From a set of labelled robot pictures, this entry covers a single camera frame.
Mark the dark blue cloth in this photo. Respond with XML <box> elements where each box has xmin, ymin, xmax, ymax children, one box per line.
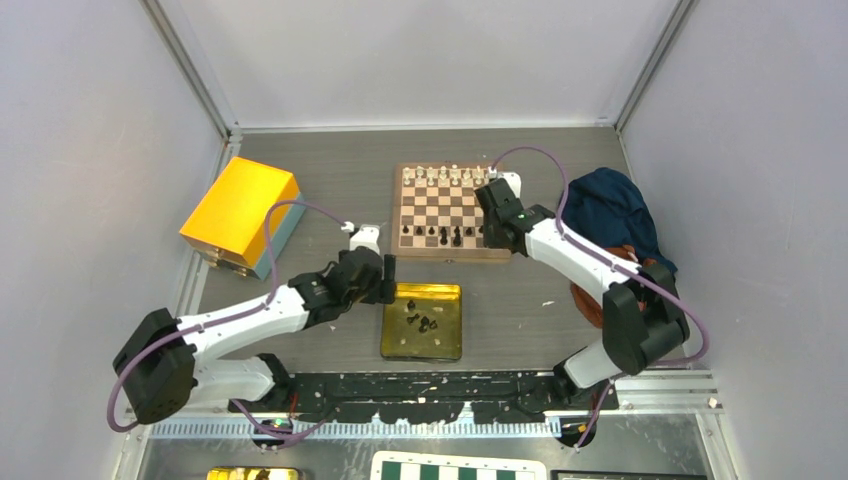
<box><xmin>562</xmin><ymin>167</ymin><xmax>678</xmax><ymax>273</ymax></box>

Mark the green white chess mat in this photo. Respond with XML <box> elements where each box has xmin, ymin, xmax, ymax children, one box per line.
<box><xmin>370</xmin><ymin>451</ymin><xmax>550</xmax><ymax>480</ymax></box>

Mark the orange yellow box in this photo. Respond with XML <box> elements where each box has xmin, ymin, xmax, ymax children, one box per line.
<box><xmin>179</xmin><ymin>156</ymin><xmax>305</xmax><ymax>280</ymax></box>

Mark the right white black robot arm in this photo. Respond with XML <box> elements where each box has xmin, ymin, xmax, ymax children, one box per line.
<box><xmin>475</xmin><ymin>177</ymin><xmax>690</xmax><ymax>411</ymax></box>

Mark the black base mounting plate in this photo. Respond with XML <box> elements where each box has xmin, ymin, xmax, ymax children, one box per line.
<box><xmin>225</xmin><ymin>370</ymin><xmax>618</xmax><ymax>425</ymax></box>

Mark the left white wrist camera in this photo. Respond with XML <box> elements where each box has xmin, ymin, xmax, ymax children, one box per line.
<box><xmin>341</xmin><ymin>221</ymin><xmax>381</xmax><ymax>256</ymax></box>

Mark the gold metal tray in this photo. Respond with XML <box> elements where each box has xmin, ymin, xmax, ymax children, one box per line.
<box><xmin>380</xmin><ymin>282</ymin><xmax>463</xmax><ymax>362</ymax></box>

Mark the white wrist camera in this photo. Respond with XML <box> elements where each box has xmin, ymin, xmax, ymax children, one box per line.
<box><xmin>341</xmin><ymin>221</ymin><xmax>381</xmax><ymax>256</ymax></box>
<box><xmin>487</xmin><ymin>167</ymin><xmax>522</xmax><ymax>198</ymax></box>

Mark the wooden chess board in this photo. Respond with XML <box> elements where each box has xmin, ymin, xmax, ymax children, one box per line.
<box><xmin>390</xmin><ymin>162</ymin><xmax>511</xmax><ymax>262</ymax></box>

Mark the rust orange cloth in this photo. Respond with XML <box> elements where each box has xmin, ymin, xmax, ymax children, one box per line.
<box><xmin>570</xmin><ymin>244</ymin><xmax>656</xmax><ymax>329</ymax></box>

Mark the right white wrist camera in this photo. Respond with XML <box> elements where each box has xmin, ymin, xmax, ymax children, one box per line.
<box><xmin>487</xmin><ymin>167</ymin><xmax>522</xmax><ymax>198</ymax></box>

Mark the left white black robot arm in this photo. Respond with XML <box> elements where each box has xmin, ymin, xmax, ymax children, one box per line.
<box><xmin>107</xmin><ymin>247</ymin><xmax>396</xmax><ymax>432</ymax></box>

